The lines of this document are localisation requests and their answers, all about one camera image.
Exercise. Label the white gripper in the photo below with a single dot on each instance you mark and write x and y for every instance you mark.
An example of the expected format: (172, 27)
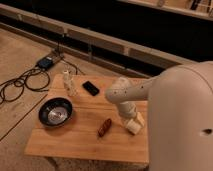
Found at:
(128, 110)

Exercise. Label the brown sausage-shaped object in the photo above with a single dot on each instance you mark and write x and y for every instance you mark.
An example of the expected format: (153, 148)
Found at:
(104, 127)

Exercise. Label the black power adapter box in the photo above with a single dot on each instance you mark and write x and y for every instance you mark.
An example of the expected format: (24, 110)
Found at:
(45, 63)

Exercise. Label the white sponge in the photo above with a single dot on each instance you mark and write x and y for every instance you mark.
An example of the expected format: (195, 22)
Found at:
(132, 126)

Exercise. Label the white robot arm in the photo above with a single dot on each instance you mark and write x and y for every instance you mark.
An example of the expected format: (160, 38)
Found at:
(179, 115)

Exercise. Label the black bowl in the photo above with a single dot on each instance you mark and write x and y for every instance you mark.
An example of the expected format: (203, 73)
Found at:
(55, 112)

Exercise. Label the wooden table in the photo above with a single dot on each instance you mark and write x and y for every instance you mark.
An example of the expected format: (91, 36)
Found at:
(78, 137)

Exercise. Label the black smartphone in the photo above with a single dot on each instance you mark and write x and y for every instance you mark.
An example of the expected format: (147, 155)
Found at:
(89, 87)

